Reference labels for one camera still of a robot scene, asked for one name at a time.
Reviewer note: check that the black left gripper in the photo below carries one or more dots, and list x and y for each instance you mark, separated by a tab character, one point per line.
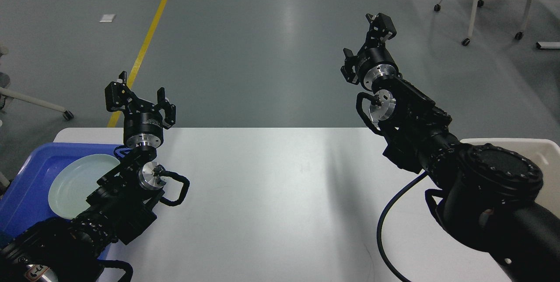
140	127

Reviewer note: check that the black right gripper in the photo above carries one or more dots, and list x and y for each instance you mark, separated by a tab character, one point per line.
373	60

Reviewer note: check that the mint green plate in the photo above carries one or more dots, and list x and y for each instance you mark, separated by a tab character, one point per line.
71	187

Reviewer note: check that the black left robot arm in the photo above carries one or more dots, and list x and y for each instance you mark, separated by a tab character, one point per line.
119	210

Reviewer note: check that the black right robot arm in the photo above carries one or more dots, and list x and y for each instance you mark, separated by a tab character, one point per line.
485	195

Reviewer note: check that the white floor marker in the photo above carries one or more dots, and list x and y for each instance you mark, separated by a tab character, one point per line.
107	18

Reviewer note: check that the white chair left background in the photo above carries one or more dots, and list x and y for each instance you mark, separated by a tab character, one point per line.
7	96

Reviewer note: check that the blue plastic tray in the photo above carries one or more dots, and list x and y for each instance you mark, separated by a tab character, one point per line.
26	200

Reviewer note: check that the white bar on floor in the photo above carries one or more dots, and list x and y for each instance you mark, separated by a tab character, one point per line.
548	45

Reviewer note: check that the beige plastic bin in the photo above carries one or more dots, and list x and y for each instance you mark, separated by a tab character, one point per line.
544	153

